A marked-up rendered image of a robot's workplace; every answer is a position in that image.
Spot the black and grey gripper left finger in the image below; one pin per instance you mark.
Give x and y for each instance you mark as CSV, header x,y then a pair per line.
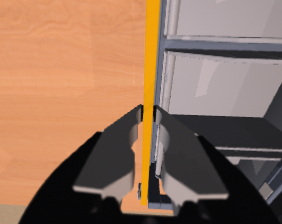
x,y
102,166

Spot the grey metal rack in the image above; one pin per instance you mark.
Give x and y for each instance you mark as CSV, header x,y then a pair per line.
x,y
272,186

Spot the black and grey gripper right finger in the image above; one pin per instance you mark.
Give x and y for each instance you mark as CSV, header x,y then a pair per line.
x,y
193,169

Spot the yellow bar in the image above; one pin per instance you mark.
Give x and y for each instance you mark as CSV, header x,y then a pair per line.
x,y
151,42

